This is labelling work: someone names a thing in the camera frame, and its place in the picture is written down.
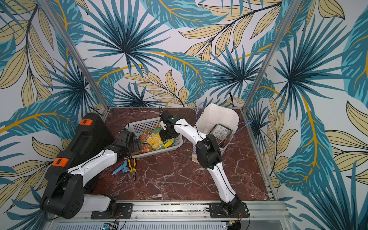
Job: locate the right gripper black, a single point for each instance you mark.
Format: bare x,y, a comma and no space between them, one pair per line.
164,135

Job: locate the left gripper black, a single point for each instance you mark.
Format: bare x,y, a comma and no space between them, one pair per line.
137,145

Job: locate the grey plastic basket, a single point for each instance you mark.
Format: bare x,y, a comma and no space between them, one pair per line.
141,126

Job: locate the white blue checkered paper bag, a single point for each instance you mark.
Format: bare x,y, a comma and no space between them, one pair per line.
207,152

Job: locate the green orange soup packet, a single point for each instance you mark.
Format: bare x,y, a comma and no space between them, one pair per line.
149,141

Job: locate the large dark seasoning packet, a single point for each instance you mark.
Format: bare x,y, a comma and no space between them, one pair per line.
222,134

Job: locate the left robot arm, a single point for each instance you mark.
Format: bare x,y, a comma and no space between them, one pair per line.
65,197

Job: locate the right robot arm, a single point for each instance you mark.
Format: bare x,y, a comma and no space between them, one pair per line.
226,193

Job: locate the yellow green condiment packet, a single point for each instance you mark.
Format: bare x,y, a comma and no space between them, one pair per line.
164,143

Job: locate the yellow black pliers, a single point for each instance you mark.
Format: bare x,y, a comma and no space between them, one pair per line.
132,164

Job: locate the blue handled tool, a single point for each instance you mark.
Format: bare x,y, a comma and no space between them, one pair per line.
123,168

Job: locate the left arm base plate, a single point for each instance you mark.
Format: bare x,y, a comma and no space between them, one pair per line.
116,211

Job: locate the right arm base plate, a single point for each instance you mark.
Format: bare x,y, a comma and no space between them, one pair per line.
220,211

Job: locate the aluminium front rail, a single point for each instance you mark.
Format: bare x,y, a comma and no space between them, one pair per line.
201,211

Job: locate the left aluminium corner post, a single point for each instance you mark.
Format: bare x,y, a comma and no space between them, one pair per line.
65,37

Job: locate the aluminium corner post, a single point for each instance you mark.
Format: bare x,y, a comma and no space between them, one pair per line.
284,24
65,37

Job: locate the right aluminium corner post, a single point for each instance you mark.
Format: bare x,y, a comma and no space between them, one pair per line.
284,24

